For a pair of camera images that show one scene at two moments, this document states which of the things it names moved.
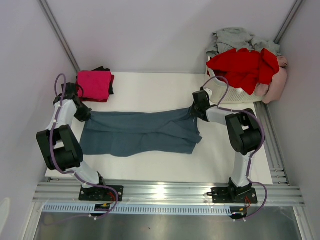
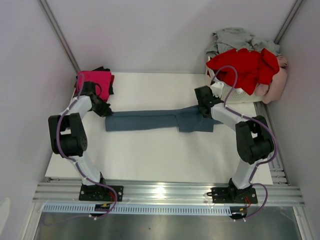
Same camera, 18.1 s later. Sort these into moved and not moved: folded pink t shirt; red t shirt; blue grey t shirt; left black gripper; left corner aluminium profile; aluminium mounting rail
Moved: blue grey t shirt; left black gripper
Not moved: folded pink t shirt; aluminium mounting rail; left corner aluminium profile; red t shirt
